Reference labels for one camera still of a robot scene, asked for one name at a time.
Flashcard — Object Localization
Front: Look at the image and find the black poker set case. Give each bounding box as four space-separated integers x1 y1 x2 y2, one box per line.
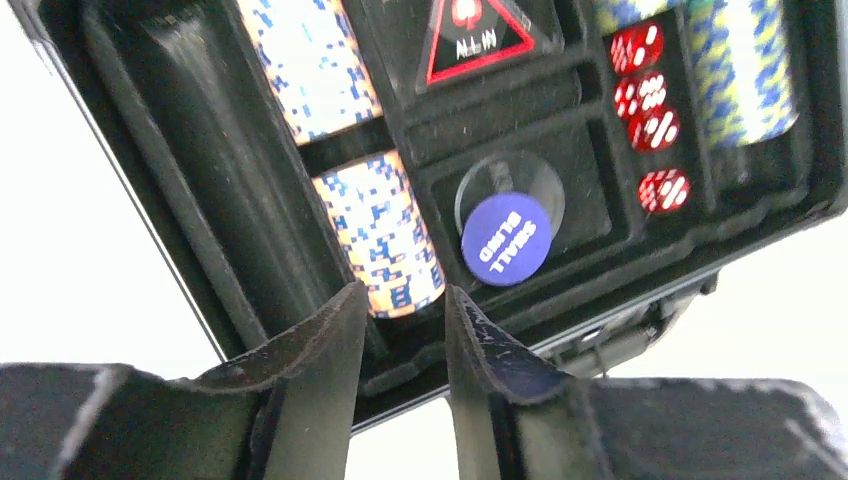
6 0 848 435

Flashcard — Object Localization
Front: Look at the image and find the yellow poker chip stack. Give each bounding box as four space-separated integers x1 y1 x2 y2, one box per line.
686 1 798 148

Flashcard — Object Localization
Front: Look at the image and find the red die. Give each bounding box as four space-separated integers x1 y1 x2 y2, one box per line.
613 71 668 120
638 169 691 214
628 106 681 152
609 21 665 76

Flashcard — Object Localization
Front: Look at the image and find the orange poker chip stack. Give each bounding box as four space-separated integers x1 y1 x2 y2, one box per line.
312 150 445 319
237 0 382 145

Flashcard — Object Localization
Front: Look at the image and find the blue small blind button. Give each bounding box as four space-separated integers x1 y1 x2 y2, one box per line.
461 192 553 287

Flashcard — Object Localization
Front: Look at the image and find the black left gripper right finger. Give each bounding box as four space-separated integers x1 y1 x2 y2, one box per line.
445 286 847 479

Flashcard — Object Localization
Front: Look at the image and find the black triangular all-in button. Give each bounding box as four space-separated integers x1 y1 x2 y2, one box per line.
415 0 565 93

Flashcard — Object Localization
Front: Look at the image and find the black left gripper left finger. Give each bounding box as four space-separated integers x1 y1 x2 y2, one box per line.
1 282 367 479

